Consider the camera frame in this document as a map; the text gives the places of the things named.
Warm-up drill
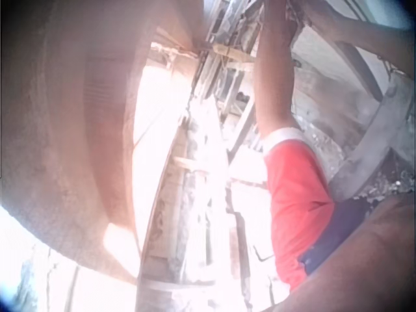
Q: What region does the light wooden plank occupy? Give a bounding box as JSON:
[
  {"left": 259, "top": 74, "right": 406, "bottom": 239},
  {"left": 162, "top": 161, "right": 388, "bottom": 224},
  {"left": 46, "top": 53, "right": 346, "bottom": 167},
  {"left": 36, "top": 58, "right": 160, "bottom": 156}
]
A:
[{"left": 155, "top": 29, "right": 256, "bottom": 64}]

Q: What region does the short wooden crosspiece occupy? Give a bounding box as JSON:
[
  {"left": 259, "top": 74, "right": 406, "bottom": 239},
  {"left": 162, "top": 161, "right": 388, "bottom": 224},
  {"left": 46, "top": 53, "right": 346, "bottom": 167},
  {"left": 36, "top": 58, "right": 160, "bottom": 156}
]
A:
[{"left": 174, "top": 155, "right": 212, "bottom": 175}]

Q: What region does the grey wooden frame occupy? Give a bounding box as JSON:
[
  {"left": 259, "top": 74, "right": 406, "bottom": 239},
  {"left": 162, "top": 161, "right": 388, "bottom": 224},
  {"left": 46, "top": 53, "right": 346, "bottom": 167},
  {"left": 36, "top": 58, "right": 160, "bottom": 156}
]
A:
[{"left": 330, "top": 42, "right": 416, "bottom": 202}]

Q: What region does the wooden scaffold ladder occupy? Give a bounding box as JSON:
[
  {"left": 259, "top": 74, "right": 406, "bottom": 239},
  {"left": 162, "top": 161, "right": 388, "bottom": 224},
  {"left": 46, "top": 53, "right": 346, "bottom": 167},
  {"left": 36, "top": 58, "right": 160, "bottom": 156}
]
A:
[{"left": 194, "top": 0, "right": 264, "bottom": 160}]

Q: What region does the brown wooden beam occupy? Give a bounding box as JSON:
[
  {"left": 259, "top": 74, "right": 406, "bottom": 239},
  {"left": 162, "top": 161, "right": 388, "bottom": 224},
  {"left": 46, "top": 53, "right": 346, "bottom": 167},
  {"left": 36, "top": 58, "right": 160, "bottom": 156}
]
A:
[{"left": 304, "top": 0, "right": 416, "bottom": 64}]

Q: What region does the person's left hand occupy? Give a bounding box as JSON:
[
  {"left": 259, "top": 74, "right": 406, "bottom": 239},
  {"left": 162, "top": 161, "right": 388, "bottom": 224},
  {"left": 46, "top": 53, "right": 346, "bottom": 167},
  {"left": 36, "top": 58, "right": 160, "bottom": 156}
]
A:
[{"left": 261, "top": 0, "right": 302, "bottom": 33}]

